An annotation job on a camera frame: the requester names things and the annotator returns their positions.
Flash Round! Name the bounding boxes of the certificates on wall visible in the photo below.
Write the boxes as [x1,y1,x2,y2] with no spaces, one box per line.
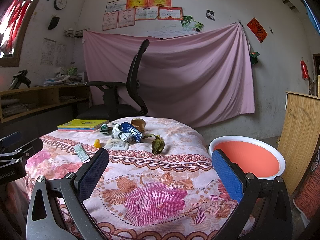
[102,0,184,31]

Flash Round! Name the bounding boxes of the wooden cabinet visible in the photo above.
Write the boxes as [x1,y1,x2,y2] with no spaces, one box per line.
[278,92,320,194]

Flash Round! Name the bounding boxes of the small green white sachet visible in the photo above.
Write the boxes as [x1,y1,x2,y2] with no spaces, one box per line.
[74,144,90,163]

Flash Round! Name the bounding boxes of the black tripod on desk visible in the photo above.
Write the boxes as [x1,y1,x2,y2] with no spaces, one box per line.
[9,69,31,90]

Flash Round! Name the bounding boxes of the black office chair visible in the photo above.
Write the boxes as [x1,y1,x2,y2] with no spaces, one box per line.
[75,39,150,122]

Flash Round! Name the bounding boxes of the yellow book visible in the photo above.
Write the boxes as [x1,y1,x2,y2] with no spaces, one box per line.
[57,119,108,129]

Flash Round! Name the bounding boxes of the yellow bottle cap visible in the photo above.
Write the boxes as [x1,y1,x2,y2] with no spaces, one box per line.
[94,139,101,148]

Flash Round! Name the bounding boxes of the white orange trash basin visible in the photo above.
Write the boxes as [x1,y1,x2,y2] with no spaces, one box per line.
[208,135,286,180]

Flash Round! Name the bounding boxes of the floral pink tablecloth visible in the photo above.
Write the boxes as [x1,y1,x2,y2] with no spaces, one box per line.
[24,116,256,240]

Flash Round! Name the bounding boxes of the red paper on wall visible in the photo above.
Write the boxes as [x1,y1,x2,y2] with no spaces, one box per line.
[247,18,267,43]

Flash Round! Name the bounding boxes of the black hat on wall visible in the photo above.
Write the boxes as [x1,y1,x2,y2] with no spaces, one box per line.
[48,16,60,30]

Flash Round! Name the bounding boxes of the wooden shelf desk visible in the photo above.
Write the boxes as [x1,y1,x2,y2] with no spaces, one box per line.
[1,85,90,123]

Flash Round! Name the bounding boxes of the white label packet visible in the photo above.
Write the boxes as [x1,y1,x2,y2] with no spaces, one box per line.
[103,138,129,151]

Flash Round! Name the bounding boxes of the blue plastic package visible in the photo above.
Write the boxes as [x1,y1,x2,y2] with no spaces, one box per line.
[111,122,144,142]

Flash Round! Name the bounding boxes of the green crumpled wrapper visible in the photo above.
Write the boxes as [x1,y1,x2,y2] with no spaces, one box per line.
[100,124,113,135]

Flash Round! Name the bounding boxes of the red hanging bag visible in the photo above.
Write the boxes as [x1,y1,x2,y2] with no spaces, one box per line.
[300,60,309,80]

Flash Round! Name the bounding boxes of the pink book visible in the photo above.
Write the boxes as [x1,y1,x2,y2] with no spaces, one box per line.
[58,129,96,132]

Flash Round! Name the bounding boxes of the pink hanging sheet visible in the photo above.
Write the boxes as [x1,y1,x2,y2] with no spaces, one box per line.
[82,23,255,127]

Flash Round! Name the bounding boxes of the window with red decoration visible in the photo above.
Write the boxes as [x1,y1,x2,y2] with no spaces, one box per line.
[1,0,39,67]

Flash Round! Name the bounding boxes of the pile of papers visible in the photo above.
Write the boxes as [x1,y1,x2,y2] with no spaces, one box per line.
[43,66,87,86]

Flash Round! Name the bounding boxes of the round wall clock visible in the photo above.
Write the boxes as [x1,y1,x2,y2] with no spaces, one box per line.
[54,0,67,10]

